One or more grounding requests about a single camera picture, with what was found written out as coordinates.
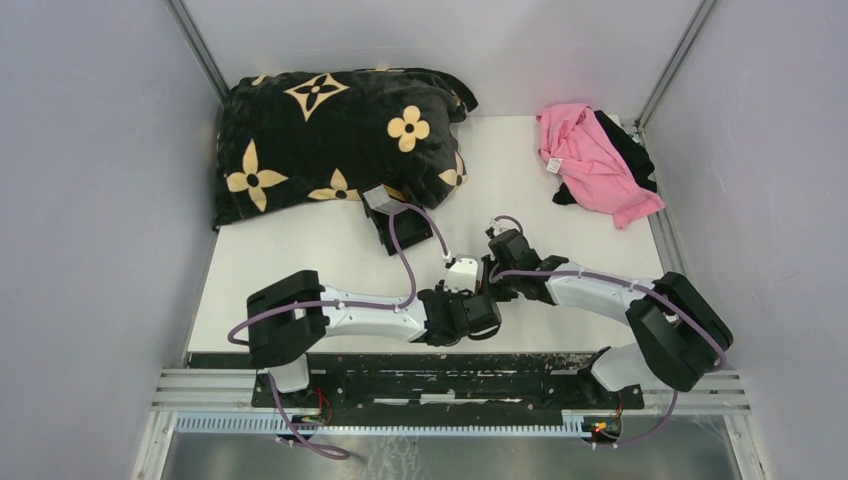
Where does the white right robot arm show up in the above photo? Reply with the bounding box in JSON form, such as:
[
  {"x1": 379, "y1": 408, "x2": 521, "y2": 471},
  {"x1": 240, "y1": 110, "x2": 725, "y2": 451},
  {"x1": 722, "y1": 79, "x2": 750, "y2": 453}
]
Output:
[{"x1": 485, "y1": 227, "x2": 734, "y2": 408}]

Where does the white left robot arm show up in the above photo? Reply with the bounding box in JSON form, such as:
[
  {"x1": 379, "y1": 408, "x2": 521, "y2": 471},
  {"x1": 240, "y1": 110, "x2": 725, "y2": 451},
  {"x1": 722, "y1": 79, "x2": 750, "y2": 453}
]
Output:
[{"x1": 228, "y1": 270, "x2": 502, "y2": 407}]

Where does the white card stack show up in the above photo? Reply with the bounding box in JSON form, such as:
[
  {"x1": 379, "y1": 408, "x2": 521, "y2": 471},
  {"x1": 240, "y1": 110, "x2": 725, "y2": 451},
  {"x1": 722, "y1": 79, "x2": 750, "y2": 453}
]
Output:
[{"x1": 361, "y1": 184, "x2": 407, "y2": 215}]

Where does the pink cloth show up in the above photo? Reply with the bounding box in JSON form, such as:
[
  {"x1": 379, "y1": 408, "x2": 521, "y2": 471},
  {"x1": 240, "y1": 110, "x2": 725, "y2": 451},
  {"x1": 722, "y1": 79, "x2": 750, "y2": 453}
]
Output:
[{"x1": 536, "y1": 103, "x2": 666, "y2": 230}]

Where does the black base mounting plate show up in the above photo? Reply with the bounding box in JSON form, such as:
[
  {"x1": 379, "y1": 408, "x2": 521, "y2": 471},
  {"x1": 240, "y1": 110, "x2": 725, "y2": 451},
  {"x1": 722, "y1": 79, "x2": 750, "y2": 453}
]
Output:
[{"x1": 280, "y1": 353, "x2": 648, "y2": 427}]

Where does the black cloth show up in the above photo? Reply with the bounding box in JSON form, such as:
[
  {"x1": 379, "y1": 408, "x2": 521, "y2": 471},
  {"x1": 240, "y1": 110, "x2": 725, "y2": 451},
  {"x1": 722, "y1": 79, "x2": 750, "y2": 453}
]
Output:
[{"x1": 552, "y1": 108, "x2": 658, "y2": 214}]

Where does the black floral plush pillow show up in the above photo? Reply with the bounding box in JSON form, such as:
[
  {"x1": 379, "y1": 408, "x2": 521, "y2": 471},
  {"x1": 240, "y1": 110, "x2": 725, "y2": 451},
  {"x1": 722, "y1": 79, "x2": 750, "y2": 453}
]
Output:
[{"x1": 212, "y1": 68, "x2": 479, "y2": 228}]

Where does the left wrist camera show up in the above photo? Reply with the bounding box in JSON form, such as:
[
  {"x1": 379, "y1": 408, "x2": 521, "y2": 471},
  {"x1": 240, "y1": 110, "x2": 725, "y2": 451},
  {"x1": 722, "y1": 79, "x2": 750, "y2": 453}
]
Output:
[{"x1": 442, "y1": 255, "x2": 480, "y2": 294}]

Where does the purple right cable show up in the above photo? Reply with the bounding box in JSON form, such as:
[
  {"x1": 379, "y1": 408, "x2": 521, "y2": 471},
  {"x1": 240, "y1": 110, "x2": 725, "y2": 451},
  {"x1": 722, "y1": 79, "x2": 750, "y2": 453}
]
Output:
[{"x1": 486, "y1": 215, "x2": 729, "y2": 449}]

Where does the purple cable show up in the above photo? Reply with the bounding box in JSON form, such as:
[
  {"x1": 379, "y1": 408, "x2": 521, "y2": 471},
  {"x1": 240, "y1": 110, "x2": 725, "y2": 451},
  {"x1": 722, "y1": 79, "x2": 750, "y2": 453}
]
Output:
[
  {"x1": 486, "y1": 215, "x2": 729, "y2": 449},
  {"x1": 227, "y1": 201, "x2": 455, "y2": 462}
]

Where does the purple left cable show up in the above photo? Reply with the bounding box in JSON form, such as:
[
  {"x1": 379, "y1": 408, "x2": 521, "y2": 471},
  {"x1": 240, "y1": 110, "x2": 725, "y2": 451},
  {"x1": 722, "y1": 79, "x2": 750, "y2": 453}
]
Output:
[{"x1": 227, "y1": 201, "x2": 455, "y2": 462}]

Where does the white slotted cable duct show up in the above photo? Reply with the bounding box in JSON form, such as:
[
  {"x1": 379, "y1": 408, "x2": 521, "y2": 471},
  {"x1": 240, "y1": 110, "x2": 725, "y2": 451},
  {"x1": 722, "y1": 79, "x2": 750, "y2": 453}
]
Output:
[{"x1": 175, "y1": 413, "x2": 590, "y2": 439}]

